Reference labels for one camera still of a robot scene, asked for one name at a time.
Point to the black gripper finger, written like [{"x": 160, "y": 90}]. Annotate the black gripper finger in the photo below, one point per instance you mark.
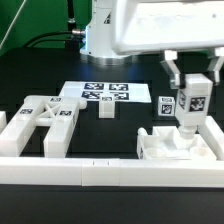
[
  {"x": 176, "y": 79},
  {"x": 216, "y": 56}
]

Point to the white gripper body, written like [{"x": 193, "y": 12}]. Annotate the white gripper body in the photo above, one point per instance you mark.
[{"x": 193, "y": 53}]

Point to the white chair seat plate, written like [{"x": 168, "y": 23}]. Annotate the white chair seat plate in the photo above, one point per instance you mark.
[{"x": 165, "y": 142}]

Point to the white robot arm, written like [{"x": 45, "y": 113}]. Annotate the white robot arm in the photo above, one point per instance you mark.
[{"x": 170, "y": 27}]

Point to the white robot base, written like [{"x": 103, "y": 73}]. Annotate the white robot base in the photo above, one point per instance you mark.
[{"x": 97, "y": 48}]

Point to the white marker base plate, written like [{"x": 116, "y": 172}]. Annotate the white marker base plate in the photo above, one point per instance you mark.
[{"x": 123, "y": 92}]

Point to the white fence right wall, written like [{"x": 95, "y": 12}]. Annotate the white fence right wall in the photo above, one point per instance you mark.
[{"x": 213, "y": 136}]

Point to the white fence wall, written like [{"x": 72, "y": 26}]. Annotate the white fence wall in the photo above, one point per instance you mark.
[
  {"x": 213, "y": 136},
  {"x": 111, "y": 172},
  {"x": 3, "y": 121}
]

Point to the white chair backrest frame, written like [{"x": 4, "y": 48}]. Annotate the white chair backrest frame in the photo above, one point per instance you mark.
[{"x": 59, "y": 114}]

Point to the white fence front wall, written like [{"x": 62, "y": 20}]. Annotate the white fence front wall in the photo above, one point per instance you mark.
[{"x": 111, "y": 172}]

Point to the white fence left wall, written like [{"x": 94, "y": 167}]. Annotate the white fence left wall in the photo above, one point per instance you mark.
[{"x": 3, "y": 121}]

